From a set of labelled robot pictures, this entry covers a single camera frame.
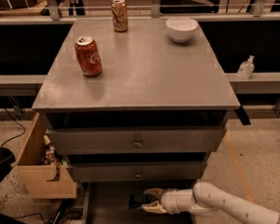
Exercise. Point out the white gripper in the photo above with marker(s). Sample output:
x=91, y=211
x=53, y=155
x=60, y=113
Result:
x=170, y=200

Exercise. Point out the blue rxbar blueberry bar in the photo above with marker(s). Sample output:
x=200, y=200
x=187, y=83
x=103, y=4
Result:
x=137, y=200

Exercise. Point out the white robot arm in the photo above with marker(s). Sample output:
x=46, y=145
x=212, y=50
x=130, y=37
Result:
x=205, y=200

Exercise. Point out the grey middle drawer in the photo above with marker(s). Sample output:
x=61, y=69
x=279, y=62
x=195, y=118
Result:
x=136, y=171

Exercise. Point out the grey open bottom drawer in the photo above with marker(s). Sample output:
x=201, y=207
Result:
x=109, y=203

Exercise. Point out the grey top drawer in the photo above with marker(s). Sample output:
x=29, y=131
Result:
x=121, y=141

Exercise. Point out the grey drawer cabinet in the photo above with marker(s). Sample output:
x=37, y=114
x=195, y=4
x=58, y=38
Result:
x=148, y=82

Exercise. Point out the red coca-cola can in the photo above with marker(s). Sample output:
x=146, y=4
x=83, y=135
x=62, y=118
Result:
x=88, y=56

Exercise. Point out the white ceramic bowl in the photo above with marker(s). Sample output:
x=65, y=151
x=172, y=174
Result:
x=181, y=29

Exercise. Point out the tan arizona tea can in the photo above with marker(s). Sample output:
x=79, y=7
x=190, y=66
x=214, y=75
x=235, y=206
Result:
x=120, y=16

